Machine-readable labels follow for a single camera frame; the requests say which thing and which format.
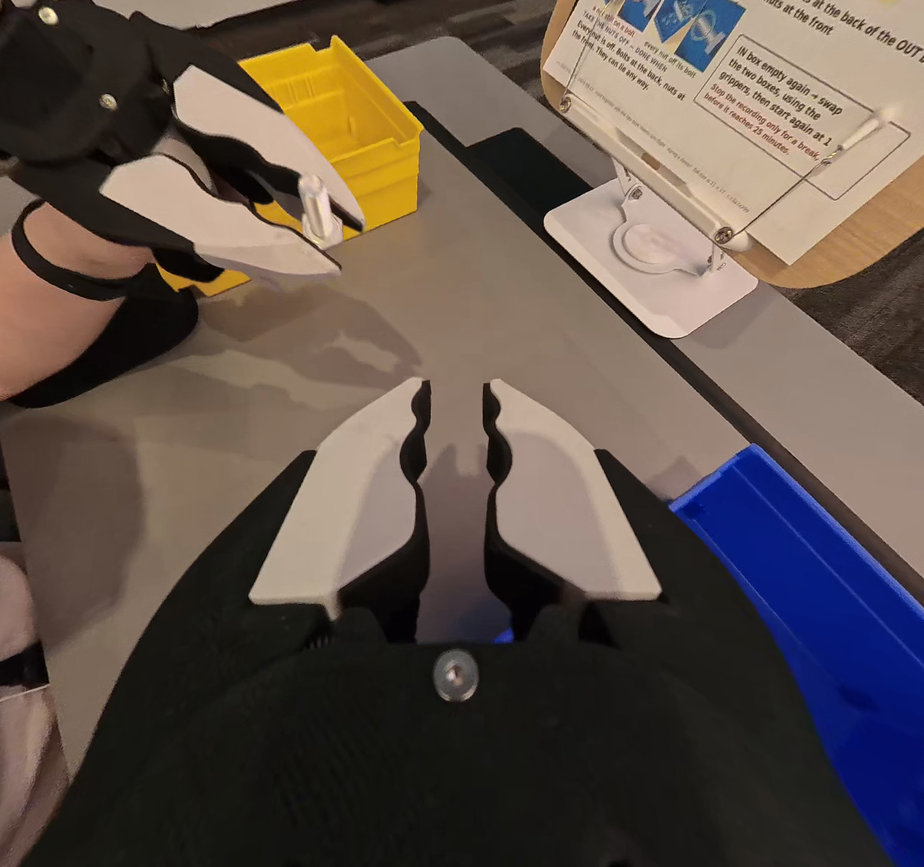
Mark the silver hex bolt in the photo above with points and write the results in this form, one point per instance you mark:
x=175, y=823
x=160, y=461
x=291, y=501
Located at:
x=315, y=206

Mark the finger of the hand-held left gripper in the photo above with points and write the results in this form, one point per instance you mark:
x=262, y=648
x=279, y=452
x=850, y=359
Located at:
x=252, y=130
x=209, y=224

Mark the yellow plastic bin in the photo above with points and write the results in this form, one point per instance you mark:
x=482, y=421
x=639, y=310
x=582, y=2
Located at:
x=339, y=109

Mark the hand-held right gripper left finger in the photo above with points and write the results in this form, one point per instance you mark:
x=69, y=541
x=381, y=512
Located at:
x=346, y=506

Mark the person's left hand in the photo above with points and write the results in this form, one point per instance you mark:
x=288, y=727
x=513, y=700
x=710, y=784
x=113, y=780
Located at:
x=50, y=325

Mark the blue plastic bin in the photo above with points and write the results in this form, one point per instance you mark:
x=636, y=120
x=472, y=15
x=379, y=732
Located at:
x=830, y=592

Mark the printed instruction sheet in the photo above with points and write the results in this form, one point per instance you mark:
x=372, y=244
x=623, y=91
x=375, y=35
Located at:
x=758, y=87

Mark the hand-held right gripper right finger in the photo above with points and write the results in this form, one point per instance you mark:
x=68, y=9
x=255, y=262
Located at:
x=563, y=513

